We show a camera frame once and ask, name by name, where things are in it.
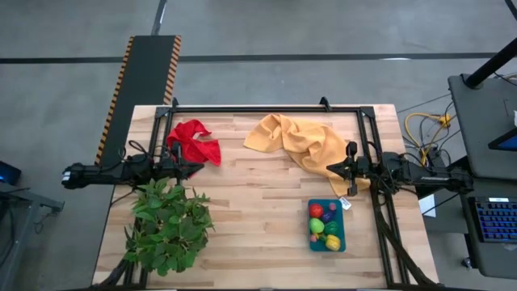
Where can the red tomato toy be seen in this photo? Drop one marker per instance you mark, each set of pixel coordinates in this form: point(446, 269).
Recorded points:
point(316, 210)

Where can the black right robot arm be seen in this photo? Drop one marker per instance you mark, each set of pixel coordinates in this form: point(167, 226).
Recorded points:
point(436, 178)

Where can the red cloth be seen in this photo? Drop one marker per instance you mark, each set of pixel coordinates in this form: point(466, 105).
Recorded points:
point(198, 145)

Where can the light green produce toy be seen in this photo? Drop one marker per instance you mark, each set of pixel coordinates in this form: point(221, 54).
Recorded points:
point(316, 226)

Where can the black aluminium table frame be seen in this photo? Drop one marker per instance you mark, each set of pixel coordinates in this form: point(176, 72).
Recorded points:
point(262, 109)

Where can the white fabric tag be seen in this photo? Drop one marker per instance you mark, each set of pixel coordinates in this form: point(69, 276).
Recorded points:
point(345, 203)

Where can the pink-red berry toy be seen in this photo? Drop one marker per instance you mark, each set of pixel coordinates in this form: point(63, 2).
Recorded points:
point(332, 207)

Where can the yellow waffle towel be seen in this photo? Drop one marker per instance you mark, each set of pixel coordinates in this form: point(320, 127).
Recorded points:
point(307, 141)

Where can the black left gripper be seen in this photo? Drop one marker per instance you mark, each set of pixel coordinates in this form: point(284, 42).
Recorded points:
point(173, 167)

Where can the green artificial plant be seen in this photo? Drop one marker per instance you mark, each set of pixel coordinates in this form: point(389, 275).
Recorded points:
point(169, 226)

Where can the grey desk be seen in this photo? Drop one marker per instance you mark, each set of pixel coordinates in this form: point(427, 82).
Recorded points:
point(497, 258)
point(480, 133)

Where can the tablet with blue screen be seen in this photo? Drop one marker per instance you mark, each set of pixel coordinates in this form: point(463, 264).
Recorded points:
point(507, 142)

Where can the hazard-striped black floor mat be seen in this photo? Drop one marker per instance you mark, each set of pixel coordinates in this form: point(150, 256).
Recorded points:
point(141, 89)

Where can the blue plastic tupperware container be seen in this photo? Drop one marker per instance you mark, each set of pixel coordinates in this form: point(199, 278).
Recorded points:
point(317, 246)

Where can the dark green pepper toy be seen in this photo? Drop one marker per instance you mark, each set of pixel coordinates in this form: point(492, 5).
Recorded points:
point(331, 228)

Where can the yellow pepper toy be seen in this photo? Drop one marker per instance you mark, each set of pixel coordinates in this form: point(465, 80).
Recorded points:
point(333, 243)

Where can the grey metal stand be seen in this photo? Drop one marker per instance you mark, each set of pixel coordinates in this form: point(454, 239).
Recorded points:
point(24, 198)

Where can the white paper sheet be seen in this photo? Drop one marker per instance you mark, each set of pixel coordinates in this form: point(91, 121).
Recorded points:
point(428, 208)

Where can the black diagonal pole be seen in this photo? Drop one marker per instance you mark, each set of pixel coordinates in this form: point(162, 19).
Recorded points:
point(488, 64)

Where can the backlit keyboard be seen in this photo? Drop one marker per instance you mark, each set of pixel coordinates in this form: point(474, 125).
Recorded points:
point(497, 220)

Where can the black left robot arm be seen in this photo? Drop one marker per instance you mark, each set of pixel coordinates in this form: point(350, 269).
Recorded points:
point(105, 174)

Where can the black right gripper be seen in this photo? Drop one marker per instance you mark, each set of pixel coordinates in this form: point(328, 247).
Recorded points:
point(363, 169)

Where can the black clamp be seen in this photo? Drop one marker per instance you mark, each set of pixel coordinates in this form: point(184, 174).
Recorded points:
point(175, 102)
point(325, 103)

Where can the pink round produce toy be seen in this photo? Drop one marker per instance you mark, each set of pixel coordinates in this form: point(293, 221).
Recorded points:
point(313, 238)

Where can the blue-lit device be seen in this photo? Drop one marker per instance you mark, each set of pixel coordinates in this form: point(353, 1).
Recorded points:
point(9, 174)

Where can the small yellow produce toy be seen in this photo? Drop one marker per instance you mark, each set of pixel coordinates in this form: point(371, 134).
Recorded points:
point(321, 236)

